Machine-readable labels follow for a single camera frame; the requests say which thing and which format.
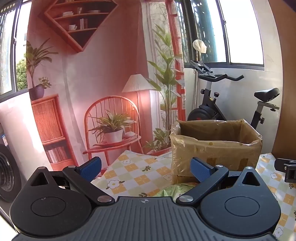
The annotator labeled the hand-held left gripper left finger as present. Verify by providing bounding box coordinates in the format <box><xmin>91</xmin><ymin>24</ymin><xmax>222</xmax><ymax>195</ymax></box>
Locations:
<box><xmin>29</xmin><ymin>156</ymin><xmax>115</xmax><ymax>205</ymax></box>

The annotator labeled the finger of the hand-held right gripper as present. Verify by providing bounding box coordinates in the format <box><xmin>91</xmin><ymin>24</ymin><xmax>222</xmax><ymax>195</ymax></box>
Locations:
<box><xmin>274</xmin><ymin>158</ymin><xmax>296</xmax><ymax>183</ymax></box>

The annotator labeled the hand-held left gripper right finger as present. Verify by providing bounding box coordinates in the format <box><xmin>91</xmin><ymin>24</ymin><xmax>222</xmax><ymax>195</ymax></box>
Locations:
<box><xmin>176</xmin><ymin>157</ymin><xmax>262</xmax><ymax>206</ymax></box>

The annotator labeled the cardboard box with plastic liner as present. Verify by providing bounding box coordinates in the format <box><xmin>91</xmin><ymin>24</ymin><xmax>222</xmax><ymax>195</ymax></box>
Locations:
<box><xmin>169</xmin><ymin>119</ymin><xmax>263</xmax><ymax>184</ymax></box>

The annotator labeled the green snack packet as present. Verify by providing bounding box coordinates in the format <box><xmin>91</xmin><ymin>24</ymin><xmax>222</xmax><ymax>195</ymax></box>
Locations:
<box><xmin>154</xmin><ymin>183</ymin><xmax>200</xmax><ymax>198</ymax></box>

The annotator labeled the checkered floral tablecloth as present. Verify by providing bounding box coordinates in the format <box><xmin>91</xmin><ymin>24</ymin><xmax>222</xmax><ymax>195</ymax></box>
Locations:
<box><xmin>91</xmin><ymin>149</ymin><xmax>296</xmax><ymax>241</ymax></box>

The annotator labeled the black exercise bike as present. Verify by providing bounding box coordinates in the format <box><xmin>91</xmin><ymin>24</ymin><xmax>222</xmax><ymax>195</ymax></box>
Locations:
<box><xmin>187</xmin><ymin>60</ymin><xmax>281</xmax><ymax>130</ymax></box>

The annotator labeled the wooden board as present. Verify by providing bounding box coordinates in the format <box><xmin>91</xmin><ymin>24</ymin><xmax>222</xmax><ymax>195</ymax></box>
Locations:
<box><xmin>272</xmin><ymin>0</ymin><xmax>296</xmax><ymax>160</ymax></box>

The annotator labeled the washing machine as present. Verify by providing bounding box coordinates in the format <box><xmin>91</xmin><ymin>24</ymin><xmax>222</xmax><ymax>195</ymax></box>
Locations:
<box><xmin>0</xmin><ymin>130</ymin><xmax>26</xmax><ymax>203</ymax></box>

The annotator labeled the printed room backdrop cloth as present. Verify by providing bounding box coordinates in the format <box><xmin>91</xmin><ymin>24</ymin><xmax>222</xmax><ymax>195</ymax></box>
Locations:
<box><xmin>24</xmin><ymin>0</ymin><xmax>186</xmax><ymax>172</ymax></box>

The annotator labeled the metal stand with white cloth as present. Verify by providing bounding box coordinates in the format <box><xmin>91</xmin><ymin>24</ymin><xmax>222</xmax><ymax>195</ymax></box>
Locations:
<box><xmin>192</xmin><ymin>39</ymin><xmax>207</xmax><ymax>109</ymax></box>

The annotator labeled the dark framed window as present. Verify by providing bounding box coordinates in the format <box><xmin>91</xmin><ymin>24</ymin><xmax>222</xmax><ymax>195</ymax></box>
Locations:
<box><xmin>184</xmin><ymin>0</ymin><xmax>266</xmax><ymax>71</ymax></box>

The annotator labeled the window with metal grille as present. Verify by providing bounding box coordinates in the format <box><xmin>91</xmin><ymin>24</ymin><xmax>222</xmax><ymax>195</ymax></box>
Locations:
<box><xmin>0</xmin><ymin>0</ymin><xmax>31</xmax><ymax>96</ymax></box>

